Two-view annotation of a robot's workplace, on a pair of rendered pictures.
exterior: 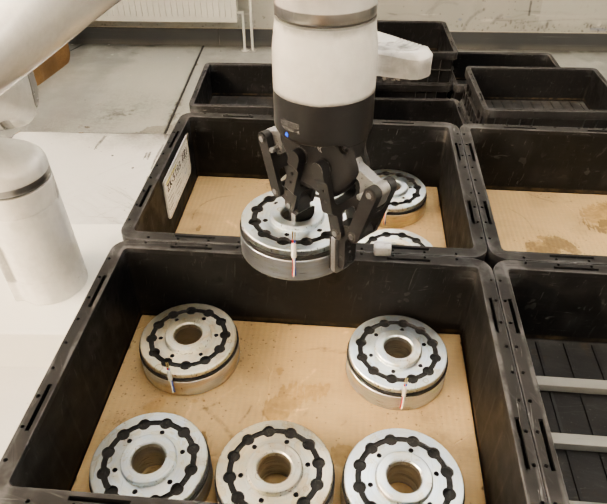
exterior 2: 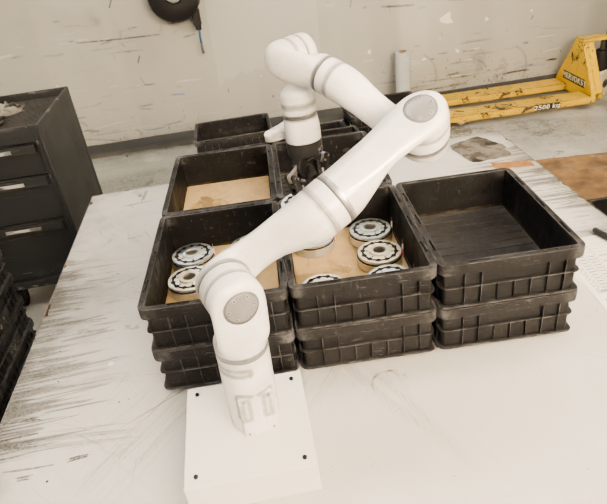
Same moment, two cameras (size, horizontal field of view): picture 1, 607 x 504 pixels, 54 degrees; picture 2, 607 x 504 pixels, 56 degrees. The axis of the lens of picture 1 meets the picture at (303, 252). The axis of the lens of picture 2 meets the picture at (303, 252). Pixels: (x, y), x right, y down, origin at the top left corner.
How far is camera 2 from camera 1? 1.27 m
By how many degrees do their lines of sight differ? 74
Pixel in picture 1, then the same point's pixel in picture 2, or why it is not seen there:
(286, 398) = (338, 268)
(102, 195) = (96, 485)
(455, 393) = not seen: hidden behind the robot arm
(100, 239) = (206, 406)
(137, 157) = (25, 485)
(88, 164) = not seen: outside the picture
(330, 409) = (339, 257)
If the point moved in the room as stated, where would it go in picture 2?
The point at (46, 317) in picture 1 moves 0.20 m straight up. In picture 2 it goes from (290, 401) to (276, 319)
